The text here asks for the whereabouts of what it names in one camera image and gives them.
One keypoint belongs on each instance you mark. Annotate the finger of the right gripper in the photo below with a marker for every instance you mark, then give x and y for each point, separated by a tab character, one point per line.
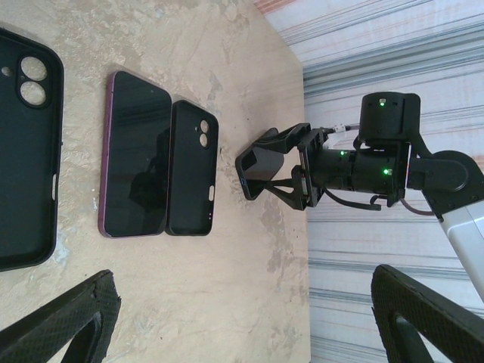
293	193
287	137

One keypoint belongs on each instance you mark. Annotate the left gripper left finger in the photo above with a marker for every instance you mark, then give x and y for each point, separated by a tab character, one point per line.
68	325

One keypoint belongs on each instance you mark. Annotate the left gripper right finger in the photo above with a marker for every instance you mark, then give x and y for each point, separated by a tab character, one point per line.
427	325

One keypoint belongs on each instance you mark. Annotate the blue-edged smartphone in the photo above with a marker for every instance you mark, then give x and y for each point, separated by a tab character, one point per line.
264	166

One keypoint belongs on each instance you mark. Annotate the purple-edged smartphone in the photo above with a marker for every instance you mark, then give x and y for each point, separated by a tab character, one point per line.
136	151

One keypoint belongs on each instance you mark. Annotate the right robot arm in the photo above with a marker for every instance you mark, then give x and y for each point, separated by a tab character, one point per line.
465	230

